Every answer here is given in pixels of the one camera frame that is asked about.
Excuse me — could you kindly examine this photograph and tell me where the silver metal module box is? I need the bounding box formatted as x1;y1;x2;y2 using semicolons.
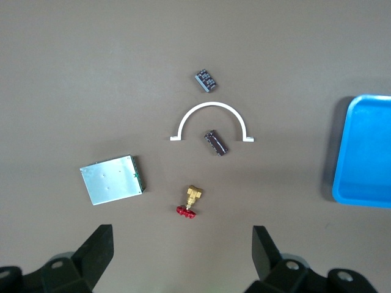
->
79;154;147;206

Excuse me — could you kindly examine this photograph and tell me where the brass valve with red handle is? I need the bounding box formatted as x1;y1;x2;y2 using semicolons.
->
176;184;204;220

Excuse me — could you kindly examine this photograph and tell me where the blue plastic tray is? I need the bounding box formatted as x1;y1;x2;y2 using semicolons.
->
332;94;391;209

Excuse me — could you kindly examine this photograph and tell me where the brown table mat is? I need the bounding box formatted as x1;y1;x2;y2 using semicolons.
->
0;0;391;293

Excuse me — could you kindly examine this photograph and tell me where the dark brown cylindrical capacitor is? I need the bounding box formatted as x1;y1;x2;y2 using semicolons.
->
194;68;220;93

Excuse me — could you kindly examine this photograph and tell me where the dark brown connector block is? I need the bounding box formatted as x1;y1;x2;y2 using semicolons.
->
203;129;229;157

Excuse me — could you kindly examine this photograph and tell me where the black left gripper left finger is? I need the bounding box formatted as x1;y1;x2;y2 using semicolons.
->
0;225;114;293

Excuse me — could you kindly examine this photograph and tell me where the white half-round pipe clamp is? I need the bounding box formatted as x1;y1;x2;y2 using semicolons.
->
169;101;255;143

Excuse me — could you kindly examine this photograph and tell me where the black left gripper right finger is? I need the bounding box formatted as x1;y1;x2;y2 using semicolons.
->
247;225;372;293

